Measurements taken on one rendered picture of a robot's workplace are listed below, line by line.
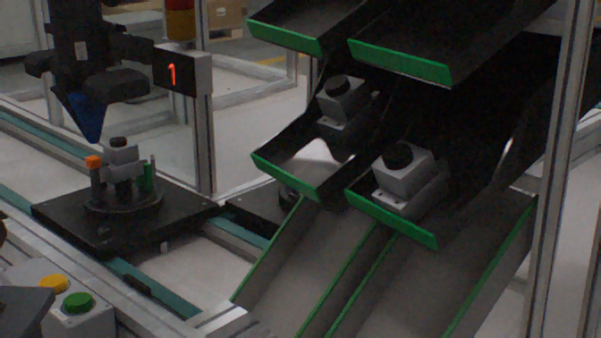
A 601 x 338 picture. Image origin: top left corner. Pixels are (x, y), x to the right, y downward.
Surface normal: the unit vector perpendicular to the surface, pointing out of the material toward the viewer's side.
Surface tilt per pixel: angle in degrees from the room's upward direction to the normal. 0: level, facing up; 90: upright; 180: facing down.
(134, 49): 89
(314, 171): 25
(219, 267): 0
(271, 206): 0
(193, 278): 0
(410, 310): 45
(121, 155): 90
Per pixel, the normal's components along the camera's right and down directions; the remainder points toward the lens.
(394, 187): -0.73, 0.60
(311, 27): -0.34, -0.73
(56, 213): 0.00, -0.92
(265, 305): -0.57, -0.49
